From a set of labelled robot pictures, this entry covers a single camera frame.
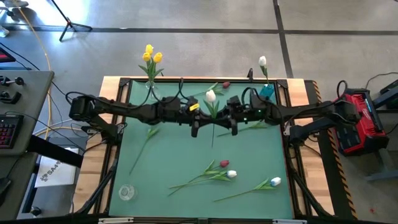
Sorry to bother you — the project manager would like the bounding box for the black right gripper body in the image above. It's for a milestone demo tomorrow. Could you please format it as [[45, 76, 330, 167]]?
[[229, 95, 261, 137]]

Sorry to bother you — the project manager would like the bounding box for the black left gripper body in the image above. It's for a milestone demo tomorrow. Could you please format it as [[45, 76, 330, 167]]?
[[178, 98, 202, 138]]

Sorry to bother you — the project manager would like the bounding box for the white artificial tulip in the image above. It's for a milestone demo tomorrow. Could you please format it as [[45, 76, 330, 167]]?
[[167, 169, 238, 197], [258, 55, 270, 85], [213, 176, 282, 203], [203, 89, 221, 148]]

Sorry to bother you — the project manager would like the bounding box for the blue glass vase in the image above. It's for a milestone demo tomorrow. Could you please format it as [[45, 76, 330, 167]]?
[[259, 83, 275, 100]]

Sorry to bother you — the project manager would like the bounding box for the clear ribbed glass vase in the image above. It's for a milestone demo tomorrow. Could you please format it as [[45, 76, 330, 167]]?
[[145, 80, 162, 102]]

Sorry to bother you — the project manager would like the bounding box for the green table mat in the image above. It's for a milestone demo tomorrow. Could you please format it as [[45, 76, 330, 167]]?
[[108, 81, 295, 220]]

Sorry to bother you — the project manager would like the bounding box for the yellow black hazard tape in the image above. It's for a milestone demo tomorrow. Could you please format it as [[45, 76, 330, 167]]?
[[325, 124, 358, 220]]

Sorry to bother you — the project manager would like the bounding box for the red black power station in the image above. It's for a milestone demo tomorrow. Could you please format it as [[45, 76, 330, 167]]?
[[335, 88, 390, 156]]

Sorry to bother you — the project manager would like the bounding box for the black flat bar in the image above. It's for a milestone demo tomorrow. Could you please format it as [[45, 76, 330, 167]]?
[[27, 134, 85, 169]]

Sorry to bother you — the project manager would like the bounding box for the grey metal stand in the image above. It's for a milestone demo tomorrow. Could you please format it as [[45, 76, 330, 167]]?
[[366, 146, 398, 183]]

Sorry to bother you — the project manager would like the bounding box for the black tripod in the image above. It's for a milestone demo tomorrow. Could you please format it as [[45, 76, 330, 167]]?
[[49, 0, 93, 43]]

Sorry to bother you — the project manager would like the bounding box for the grey side desk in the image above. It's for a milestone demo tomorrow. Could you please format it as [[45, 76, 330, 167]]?
[[0, 70, 55, 220]]

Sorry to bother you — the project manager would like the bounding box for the black joystick device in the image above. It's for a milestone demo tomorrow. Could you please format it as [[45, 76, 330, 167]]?
[[0, 76, 25, 87]]

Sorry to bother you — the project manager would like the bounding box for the black desk device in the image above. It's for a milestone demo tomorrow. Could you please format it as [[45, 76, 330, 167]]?
[[0, 90, 22, 105]]

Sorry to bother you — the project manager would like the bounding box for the black backlit keyboard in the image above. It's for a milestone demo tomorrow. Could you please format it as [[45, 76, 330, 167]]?
[[0, 114, 25, 149]]

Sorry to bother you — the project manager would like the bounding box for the black device red screen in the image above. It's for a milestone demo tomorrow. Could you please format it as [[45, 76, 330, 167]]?
[[0, 46, 16, 64]]

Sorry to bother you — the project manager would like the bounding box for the black metal table frame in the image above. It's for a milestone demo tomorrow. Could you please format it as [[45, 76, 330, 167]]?
[[73, 76, 335, 224]]

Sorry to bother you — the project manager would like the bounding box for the white metal bracket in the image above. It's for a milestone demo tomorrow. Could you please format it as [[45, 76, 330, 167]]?
[[98, 217, 134, 224], [272, 218, 307, 224]]

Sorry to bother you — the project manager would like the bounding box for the yellow cable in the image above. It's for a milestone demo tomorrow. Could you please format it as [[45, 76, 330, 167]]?
[[15, 6, 85, 141]]

